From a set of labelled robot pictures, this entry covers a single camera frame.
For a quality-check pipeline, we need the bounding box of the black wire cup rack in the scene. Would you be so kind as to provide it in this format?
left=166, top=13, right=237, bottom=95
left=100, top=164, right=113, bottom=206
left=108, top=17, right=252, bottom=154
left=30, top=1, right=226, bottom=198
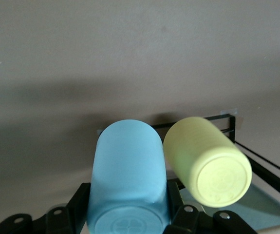
left=97, top=111, right=280, bottom=230

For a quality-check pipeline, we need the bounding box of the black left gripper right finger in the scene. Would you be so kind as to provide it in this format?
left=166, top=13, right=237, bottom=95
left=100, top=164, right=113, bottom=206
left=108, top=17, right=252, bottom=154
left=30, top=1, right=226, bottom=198
left=164, top=181, right=255, bottom=234

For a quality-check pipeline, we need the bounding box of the light blue cup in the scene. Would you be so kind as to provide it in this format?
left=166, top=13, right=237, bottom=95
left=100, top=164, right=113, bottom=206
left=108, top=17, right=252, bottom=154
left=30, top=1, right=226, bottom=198
left=86, top=118, right=172, bottom=234

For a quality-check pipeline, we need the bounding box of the yellow cup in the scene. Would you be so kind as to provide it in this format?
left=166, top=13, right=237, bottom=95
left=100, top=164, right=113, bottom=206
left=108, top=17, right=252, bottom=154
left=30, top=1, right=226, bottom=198
left=163, top=116, right=253, bottom=209

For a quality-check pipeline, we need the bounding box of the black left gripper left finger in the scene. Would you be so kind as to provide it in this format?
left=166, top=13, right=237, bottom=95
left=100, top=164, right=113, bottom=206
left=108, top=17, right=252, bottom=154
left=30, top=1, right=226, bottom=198
left=0, top=182, right=92, bottom=234

